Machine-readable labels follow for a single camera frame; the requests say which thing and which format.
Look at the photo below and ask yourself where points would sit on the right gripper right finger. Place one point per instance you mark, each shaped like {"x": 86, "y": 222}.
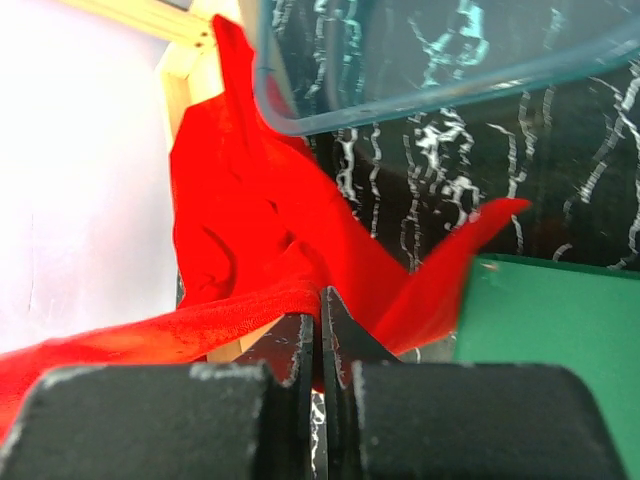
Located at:
{"x": 386, "y": 419}

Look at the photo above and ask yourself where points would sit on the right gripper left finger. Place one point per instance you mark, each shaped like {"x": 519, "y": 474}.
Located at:
{"x": 243, "y": 420}

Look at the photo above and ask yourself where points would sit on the red t shirt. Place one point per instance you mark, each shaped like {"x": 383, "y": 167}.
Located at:
{"x": 259, "y": 231}

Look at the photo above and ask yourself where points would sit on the teal transparent plastic bin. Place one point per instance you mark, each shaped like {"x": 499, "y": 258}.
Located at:
{"x": 325, "y": 65}

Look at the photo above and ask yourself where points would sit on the wooden hanging rack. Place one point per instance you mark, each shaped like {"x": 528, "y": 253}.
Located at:
{"x": 190, "y": 90}

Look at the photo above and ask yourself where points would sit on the green ring binder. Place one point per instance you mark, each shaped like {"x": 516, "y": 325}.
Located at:
{"x": 584, "y": 318}

